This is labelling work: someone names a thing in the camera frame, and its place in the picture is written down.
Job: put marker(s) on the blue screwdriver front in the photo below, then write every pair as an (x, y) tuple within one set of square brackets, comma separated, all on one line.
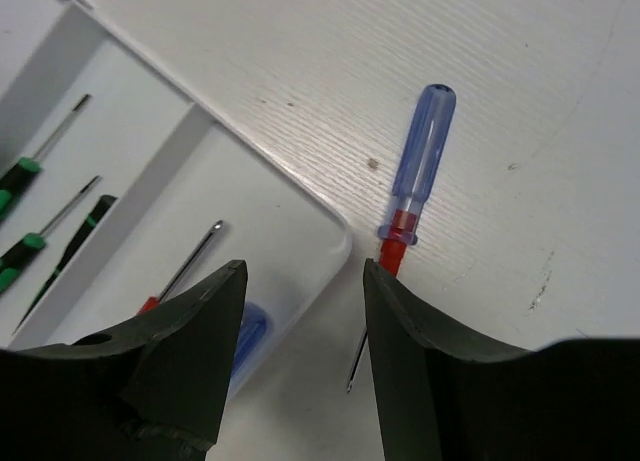
[(416, 173)]

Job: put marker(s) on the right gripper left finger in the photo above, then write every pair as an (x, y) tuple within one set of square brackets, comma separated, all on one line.
[(153, 387)]

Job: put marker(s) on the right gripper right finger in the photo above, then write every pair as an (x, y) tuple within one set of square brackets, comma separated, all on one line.
[(445, 391)]

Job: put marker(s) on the black green precision screwdriver front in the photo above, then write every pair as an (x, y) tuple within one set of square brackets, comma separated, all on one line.
[(16, 181)]

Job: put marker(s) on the white compartment tray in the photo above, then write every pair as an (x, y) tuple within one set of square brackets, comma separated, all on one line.
[(175, 170)]

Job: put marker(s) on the blue screwdriver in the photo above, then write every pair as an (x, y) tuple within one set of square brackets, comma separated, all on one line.
[(416, 173), (255, 322)]

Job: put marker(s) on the black green precision screwdriver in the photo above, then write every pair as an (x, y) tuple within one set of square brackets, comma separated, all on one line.
[(16, 181), (17, 258), (90, 222)]

